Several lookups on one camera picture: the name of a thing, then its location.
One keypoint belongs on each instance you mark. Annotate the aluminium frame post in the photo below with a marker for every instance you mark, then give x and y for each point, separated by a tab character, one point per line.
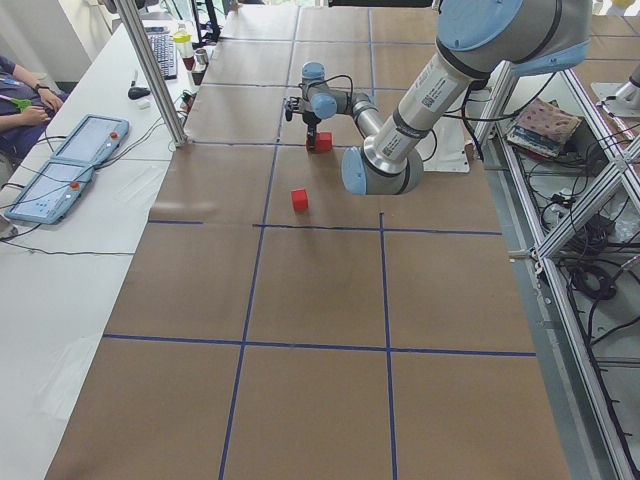
129	15

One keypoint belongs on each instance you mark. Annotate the black keyboard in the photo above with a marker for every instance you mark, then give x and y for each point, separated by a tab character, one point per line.
164	50

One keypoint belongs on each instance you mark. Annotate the teach pendant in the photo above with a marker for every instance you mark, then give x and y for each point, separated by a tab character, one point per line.
93	140
51	193

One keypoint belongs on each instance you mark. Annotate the yellow lid bottle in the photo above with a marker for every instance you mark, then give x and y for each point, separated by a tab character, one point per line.
182	41

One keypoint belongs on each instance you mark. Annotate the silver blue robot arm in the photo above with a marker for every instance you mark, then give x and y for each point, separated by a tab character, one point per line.
473	38

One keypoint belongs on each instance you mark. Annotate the upper teach pendant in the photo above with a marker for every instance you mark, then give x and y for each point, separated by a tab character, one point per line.
93	140

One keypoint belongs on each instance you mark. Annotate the stack of patterned books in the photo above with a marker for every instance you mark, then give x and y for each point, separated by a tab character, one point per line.
543	128

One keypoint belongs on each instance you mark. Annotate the metal cup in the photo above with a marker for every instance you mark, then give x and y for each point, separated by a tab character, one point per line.
201	56

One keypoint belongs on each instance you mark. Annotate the lower teach pendant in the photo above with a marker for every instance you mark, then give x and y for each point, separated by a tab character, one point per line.
51	193

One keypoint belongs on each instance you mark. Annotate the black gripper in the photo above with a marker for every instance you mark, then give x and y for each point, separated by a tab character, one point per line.
311	120

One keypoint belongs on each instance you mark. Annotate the seated person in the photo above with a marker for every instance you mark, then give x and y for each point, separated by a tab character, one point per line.
27	107

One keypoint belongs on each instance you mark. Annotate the red cube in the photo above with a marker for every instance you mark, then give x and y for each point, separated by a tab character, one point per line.
324	142
299	200

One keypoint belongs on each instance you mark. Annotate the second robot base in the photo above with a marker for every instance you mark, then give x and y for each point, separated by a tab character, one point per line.
619	99

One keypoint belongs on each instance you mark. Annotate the black computer mouse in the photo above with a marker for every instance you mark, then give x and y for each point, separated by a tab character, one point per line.
135	93

